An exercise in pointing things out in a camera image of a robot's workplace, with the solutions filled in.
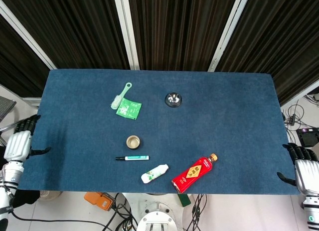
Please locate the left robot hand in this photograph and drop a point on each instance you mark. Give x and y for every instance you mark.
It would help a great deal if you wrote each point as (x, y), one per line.
(17, 145)

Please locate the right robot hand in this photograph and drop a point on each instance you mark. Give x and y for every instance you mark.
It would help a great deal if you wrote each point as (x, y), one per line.
(305, 171)

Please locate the small brown cup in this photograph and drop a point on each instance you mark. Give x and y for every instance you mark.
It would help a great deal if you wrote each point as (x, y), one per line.
(133, 142)

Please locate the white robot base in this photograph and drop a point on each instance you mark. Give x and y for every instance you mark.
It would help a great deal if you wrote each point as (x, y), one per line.
(157, 213)

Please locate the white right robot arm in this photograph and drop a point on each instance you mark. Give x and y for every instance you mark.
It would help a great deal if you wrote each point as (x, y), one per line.
(312, 211)

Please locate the metal chair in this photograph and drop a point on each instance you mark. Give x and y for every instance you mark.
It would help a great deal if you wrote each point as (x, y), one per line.
(6, 116)

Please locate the black electronic device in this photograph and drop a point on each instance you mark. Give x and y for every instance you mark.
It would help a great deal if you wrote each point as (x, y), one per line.
(307, 136)

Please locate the black power strip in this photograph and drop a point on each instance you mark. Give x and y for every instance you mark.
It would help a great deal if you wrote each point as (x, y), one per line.
(292, 119)

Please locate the blue table cloth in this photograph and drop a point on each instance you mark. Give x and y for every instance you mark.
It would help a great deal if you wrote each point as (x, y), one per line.
(224, 131)

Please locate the orange device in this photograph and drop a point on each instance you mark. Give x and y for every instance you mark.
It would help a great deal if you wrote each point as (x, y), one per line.
(98, 200)

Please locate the red drink bottle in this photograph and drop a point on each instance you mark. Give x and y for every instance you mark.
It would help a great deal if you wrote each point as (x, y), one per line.
(193, 175)

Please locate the light green brush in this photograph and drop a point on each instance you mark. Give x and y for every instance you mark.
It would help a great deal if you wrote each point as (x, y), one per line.
(119, 97)

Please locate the green tea sachet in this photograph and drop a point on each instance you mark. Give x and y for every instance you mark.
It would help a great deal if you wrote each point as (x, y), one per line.
(129, 109)

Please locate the white green marker pen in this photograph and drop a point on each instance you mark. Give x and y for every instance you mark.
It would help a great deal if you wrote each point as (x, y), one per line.
(134, 157)

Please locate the dark green card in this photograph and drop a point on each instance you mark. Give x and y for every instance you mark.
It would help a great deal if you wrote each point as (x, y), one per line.
(184, 200)

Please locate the small white green bottle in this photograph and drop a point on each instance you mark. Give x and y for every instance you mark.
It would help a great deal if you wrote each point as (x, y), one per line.
(154, 173)

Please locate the silver call bell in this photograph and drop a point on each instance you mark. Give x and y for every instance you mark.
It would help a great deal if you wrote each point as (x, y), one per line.
(173, 99)

